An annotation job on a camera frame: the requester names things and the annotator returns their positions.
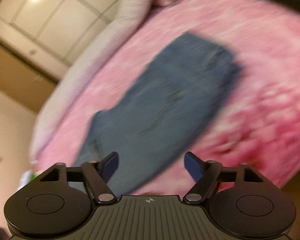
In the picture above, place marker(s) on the white wardrobe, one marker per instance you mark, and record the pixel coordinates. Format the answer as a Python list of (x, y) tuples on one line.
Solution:
[(64, 28)]

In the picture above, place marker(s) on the lilac striped duvet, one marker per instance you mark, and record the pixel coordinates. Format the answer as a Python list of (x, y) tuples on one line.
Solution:
[(129, 17)]

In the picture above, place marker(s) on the pink floral blanket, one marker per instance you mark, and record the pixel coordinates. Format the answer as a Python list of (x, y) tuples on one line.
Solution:
[(259, 122)]

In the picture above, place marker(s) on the green folded cloth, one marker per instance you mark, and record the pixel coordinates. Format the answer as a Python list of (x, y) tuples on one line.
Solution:
[(32, 175)]

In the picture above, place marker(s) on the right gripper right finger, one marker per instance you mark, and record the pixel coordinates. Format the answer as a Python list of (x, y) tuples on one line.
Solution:
[(205, 175)]

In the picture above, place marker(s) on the blue denim jeans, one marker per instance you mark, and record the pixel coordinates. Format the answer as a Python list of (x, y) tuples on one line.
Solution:
[(163, 113)]

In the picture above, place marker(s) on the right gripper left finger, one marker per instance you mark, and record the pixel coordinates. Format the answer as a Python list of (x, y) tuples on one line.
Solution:
[(96, 175)]

